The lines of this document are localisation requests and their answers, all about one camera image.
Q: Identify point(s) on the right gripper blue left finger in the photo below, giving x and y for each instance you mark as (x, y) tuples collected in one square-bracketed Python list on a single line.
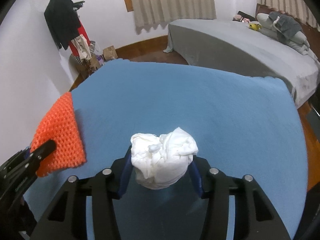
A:
[(125, 174)]

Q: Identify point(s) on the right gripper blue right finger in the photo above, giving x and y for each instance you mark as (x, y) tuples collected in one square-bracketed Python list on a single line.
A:
[(196, 178)]

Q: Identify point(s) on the white cloth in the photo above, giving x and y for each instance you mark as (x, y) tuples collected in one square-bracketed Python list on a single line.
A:
[(160, 161)]

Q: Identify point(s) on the large orange knitted cloth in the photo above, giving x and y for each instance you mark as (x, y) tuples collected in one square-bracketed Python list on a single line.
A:
[(59, 124)]

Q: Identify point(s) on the checkered basket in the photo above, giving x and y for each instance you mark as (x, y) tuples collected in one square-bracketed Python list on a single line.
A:
[(88, 67)]

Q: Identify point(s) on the brown paper bag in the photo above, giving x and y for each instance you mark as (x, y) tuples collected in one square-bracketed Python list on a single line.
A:
[(110, 53)]

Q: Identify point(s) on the grey bed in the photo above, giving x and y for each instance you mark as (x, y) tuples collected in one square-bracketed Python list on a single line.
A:
[(233, 47)]

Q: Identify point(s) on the white tote bag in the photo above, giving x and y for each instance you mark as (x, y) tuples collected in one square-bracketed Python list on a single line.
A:
[(82, 47)]

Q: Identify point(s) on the red hanging garment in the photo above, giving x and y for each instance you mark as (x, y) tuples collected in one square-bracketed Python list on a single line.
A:
[(82, 31)]

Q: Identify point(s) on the yellow toy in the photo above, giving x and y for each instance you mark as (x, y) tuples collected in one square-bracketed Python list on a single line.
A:
[(254, 26)]

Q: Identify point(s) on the pink items on bed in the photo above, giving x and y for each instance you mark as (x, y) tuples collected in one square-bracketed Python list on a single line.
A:
[(243, 17)]

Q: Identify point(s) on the grey pillow pile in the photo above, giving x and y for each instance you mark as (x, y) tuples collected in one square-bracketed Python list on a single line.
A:
[(299, 43)]

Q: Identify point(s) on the black hanging coat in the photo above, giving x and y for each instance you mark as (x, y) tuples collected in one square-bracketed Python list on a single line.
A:
[(62, 22)]

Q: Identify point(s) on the beige curtain left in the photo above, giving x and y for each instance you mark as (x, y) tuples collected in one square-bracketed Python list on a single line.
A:
[(149, 13)]

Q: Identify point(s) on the dark grey garment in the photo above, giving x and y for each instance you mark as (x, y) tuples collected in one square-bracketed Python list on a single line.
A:
[(286, 26)]

